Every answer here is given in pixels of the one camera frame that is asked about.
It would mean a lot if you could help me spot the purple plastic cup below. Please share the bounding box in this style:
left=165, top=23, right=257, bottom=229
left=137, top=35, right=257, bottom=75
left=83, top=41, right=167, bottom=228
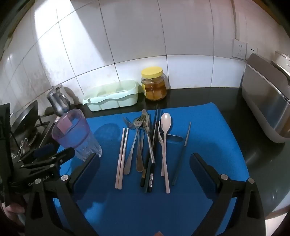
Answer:
left=52, top=108, right=103, bottom=162

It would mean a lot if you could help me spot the silver kitchen appliance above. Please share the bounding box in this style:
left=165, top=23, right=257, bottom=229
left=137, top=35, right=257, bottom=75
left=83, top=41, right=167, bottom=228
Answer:
left=241, top=53, right=290, bottom=143

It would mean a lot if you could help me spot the pale pink plastic spoon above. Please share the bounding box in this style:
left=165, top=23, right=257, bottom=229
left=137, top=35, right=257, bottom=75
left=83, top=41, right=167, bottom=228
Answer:
left=160, top=113, right=172, bottom=194

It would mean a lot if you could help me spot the plain teal chopstick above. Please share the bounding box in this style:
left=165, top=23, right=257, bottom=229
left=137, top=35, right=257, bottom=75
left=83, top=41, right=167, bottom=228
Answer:
left=171, top=121, right=192, bottom=186

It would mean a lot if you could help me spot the black chopstick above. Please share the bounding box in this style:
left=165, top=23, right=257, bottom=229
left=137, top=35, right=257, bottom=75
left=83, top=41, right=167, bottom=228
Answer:
left=148, top=107, right=162, bottom=193

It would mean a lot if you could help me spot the yellow-lidded glass jar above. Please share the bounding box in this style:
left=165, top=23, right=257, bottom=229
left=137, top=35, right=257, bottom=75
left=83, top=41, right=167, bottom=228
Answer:
left=141, top=67, right=167, bottom=101

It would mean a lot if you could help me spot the steel fork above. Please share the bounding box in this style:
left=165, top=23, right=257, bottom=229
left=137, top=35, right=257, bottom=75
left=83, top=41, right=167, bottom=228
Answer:
left=123, top=116, right=145, bottom=175

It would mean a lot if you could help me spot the stainless steel kettle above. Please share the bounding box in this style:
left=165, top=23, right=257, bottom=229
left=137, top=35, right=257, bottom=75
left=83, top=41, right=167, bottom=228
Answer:
left=46, top=84, right=71, bottom=117

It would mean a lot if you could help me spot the blue mat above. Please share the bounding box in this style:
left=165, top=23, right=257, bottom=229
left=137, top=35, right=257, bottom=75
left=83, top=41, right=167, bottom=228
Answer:
left=53, top=103, right=250, bottom=236

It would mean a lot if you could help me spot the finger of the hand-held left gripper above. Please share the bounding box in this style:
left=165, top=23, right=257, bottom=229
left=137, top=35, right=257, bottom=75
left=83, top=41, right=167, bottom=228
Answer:
left=20, top=147, right=75, bottom=169
left=15, top=143, right=58, bottom=163

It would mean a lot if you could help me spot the white kitchen appliance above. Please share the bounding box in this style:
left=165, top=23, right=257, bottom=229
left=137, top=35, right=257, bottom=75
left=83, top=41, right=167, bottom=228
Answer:
left=270, top=50, right=290, bottom=78

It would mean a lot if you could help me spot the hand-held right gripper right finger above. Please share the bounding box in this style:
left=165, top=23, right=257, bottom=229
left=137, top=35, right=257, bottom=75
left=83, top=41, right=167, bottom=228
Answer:
left=189, top=152, right=266, bottom=236

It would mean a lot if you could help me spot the steel knife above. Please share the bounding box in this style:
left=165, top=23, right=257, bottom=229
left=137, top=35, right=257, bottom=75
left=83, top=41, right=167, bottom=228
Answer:
left=142, top=109, right=156, bottom=164

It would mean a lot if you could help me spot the black gas stove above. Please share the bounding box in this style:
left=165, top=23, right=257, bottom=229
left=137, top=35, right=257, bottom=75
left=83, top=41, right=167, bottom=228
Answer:
left=9, top=113, right=57, bottom=159

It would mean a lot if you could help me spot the white wall socket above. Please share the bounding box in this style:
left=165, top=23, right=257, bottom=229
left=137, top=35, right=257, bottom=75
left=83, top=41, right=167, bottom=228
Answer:
left=232, top=38, right=248, bottom=60
left=246, top=44, right=259, bottom=60

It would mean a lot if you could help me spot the black wok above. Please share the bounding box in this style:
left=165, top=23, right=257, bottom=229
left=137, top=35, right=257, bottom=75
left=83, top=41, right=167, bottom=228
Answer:
left=10, top=100, right=39, bottom=134

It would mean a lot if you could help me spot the metal spring clip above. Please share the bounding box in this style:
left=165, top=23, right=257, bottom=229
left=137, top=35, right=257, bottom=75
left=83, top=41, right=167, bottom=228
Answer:
left=17, top=137, right=31, bottom=158

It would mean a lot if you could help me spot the person's left hand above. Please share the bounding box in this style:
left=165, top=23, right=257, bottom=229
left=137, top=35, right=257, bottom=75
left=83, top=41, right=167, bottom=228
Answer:
left=2, top=202, right=26, bottom=225

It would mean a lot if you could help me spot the mint green compartment box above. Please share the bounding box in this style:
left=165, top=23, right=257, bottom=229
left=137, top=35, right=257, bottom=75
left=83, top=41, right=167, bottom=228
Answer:
left=82, top=80, right=139, bottom=112

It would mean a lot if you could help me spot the beige chopstick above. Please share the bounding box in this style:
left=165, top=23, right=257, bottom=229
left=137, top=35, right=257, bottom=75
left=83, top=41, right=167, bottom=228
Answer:
left=115, top=128, right=126, bottom=189
left=118, top=128, right=129, bottom=190

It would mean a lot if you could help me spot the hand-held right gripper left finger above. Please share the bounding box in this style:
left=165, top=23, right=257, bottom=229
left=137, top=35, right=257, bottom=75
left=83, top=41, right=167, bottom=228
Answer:
left=24, top=153, right=101, bottom=236

